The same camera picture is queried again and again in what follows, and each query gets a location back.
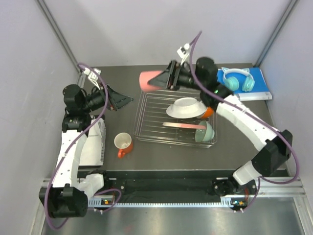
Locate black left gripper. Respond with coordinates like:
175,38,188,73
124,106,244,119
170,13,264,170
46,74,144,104
81,82,134,113

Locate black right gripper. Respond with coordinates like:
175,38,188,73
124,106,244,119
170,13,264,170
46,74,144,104
148,61,205,92

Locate pink plastic cup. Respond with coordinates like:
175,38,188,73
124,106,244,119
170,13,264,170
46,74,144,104
139,70,162,93

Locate white paper plate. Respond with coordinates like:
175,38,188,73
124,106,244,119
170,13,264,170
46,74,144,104
166,97,207,119

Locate metal wire dish rack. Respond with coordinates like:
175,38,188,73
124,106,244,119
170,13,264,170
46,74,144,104
134,89,217,148

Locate orange mug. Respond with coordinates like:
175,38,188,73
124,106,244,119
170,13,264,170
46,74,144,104
114,133,134,158

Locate cream and pink plate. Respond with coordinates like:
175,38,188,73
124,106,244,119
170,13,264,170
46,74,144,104
162,122,206,130

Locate white and orange bowl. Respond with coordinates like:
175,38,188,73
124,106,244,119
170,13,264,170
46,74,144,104
197,107,214,119

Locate mint green bowl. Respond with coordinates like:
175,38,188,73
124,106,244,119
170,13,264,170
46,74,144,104
195,120,215,142

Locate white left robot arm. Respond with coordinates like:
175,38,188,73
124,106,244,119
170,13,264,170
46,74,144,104
39,64,133,218

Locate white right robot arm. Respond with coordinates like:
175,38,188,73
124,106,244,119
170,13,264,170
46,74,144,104
139,57,295,195

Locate white paper booklet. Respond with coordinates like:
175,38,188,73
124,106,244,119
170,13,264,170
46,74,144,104
79,118,106,167

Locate teal cat-ear headphones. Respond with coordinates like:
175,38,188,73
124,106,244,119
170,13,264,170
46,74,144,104
222,67,255,92

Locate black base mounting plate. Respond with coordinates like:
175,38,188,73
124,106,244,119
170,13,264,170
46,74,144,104
82,170,257,203

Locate blue book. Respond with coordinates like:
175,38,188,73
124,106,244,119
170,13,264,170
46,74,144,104
217,68,272,101

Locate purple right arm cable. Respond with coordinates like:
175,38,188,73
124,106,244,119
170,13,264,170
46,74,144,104
189,30,301,212

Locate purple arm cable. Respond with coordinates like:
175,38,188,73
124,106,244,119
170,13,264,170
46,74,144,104
189,30,301,212
44,63,122,230

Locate grey slotted cable duct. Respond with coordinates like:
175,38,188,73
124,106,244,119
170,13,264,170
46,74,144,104
88,197,243,208

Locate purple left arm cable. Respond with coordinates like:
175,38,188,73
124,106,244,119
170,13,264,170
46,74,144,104
44,63,122,230

